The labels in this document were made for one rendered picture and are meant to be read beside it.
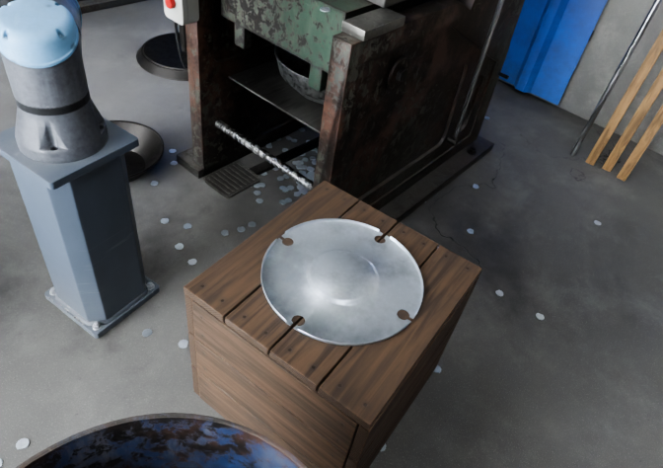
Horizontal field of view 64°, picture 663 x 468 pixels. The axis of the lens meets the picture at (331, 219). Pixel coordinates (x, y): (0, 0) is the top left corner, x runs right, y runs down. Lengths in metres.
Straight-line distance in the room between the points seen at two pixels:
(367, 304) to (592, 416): 0.68
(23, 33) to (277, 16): 0.56
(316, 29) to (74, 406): 0.93
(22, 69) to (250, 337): 0.54
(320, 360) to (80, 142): 0.56
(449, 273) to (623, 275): 0.86
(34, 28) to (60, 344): 0.69
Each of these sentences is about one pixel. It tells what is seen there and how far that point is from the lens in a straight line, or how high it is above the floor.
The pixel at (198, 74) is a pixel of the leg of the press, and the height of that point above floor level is 0.35.
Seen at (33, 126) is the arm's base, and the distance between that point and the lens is 1.02.
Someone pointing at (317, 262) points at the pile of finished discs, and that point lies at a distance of 0.95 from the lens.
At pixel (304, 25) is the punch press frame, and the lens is 1.24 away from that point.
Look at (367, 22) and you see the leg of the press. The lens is 1.13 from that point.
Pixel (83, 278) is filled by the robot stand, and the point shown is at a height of 0.17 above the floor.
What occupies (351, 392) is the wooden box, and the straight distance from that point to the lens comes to 0.82.
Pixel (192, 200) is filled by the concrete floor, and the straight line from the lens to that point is 1.60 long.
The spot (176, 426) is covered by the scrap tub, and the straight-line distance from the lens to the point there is 0.67.
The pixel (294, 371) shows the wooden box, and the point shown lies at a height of 0.34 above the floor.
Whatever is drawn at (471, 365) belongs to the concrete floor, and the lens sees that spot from 1.34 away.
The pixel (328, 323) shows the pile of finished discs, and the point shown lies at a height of 0.35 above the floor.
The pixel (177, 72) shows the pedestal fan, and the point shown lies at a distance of 2.19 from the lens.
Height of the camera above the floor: 1.06
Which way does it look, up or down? 42 degrees down
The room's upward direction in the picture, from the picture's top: 10 degrees clockwise
